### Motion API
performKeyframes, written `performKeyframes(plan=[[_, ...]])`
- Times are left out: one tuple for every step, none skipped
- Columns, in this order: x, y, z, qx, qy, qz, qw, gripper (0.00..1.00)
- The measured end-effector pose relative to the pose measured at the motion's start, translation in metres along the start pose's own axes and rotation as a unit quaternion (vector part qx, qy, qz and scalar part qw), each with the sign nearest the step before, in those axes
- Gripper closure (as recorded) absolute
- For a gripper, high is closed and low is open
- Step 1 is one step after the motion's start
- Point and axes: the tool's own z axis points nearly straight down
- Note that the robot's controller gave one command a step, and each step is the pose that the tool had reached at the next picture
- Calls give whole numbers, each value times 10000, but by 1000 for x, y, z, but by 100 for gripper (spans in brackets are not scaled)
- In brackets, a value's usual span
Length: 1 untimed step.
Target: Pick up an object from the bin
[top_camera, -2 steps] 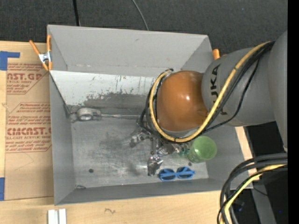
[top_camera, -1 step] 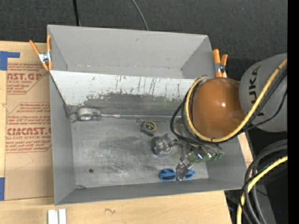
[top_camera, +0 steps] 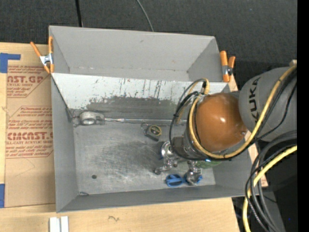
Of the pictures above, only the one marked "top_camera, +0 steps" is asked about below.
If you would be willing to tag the grey metal bin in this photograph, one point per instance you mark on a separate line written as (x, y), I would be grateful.
(120, 158)

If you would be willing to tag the blue sunglasses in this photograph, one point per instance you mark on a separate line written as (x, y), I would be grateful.
(174, 179)

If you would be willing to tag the brown cardboard board red print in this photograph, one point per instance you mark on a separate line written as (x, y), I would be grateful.
(29, 158)

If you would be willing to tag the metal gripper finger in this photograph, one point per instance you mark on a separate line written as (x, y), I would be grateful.
(168, 165)
(193, 174)

